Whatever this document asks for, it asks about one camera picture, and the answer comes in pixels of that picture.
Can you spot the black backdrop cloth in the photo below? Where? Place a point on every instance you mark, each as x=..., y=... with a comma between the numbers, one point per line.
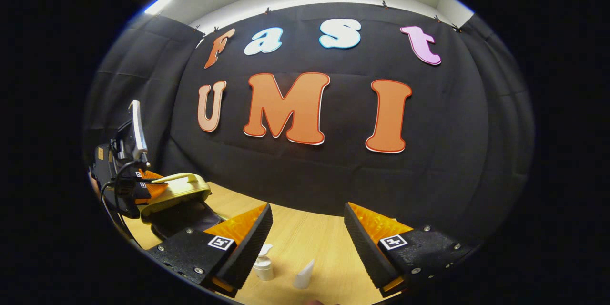
x=429, y=152

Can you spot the white squeeze tube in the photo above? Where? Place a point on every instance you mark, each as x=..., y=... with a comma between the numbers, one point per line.
x=303, y=276

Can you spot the pale yellow suitcase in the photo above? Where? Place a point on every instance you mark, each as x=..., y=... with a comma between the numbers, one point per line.
x=178, y=190

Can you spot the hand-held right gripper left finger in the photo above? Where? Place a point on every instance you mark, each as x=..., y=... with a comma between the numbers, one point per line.
x=252, y=248

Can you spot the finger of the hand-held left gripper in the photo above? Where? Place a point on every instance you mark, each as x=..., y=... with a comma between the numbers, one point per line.
x=138, y=188
x=143, y=175

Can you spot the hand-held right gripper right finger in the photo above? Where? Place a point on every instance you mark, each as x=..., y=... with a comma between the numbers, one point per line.
x=367, y=252

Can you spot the white pump bottle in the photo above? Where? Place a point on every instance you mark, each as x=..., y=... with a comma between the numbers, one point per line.
x=263, y=267

